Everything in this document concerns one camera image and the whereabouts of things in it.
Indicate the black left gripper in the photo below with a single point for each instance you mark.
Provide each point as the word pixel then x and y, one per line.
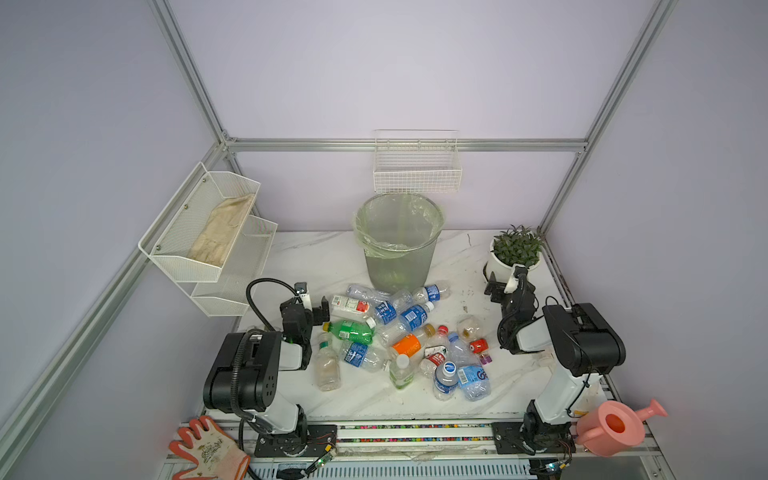
pixel 317 310

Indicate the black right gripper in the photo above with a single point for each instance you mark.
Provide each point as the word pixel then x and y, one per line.
pixel 501 288

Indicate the tall blue label water bottle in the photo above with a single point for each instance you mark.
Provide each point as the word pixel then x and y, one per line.
pixel 409 320

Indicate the small green tinted bottle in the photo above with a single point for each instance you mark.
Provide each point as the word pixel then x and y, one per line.
pixel 401 372

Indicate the short bottle blue white cap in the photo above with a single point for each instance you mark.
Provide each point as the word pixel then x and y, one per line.
pixel 445 380

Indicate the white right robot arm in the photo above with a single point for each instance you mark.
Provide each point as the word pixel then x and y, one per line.
pixel 583 344

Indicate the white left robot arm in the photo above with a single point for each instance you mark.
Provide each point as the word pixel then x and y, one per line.
pixel 244 377

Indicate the blue label bottle near bin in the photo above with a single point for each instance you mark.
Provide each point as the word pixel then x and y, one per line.
pixel 433 292

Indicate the green lined trash bin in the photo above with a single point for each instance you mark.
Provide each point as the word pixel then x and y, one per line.
pixel 398 233

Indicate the green soda bottle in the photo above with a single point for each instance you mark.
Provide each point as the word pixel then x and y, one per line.
pixel 350 330

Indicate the clear jar brown residue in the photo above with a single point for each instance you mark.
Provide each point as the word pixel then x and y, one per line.
pixel 469 328

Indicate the potted green succulent plant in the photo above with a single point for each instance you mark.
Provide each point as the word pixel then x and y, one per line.
pixel 518 245

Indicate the clear empty bottle green cap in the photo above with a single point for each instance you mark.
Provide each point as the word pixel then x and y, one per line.
pixel 327 368

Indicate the clear crushed bottle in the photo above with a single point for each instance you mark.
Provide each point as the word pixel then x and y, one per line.
pixel 367 294

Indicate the small red cap bottle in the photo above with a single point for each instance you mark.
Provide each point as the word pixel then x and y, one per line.
pixel 479 346

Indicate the small blue label bottle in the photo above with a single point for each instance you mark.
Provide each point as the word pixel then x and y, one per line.
pixel 387 311

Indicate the clear bottle blue label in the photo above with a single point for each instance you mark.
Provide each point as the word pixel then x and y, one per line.
pixel 362 356

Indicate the large crushed blue label bottle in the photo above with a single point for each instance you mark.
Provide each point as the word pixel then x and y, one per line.
pixel 473 380

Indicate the orange label bottle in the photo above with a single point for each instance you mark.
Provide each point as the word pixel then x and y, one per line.
pixel 413 342

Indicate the beige cloth in shelf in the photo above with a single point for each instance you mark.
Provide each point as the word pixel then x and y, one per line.
pixel 214 243

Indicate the white two-tier mesh shelf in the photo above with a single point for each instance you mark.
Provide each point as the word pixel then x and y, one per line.
pixel 216 291

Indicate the orange white work glove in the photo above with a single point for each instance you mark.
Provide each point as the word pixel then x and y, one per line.
pixel 215 454

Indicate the pink watering can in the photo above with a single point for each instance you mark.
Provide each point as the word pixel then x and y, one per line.
pixel 613 427

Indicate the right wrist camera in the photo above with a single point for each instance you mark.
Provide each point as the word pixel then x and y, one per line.
pixel 518 276

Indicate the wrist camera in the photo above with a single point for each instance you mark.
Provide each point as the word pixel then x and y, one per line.
pixel 518 276
pixel 304 295

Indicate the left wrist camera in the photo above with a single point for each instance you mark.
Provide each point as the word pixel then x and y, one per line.
pixel 304 295

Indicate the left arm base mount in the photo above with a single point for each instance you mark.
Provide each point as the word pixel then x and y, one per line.
pixel 311 444

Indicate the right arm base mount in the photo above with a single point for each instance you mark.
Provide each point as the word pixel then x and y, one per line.
pixel 536 439

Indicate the white wire wall basket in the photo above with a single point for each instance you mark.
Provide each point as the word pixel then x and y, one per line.
pixel 416 161

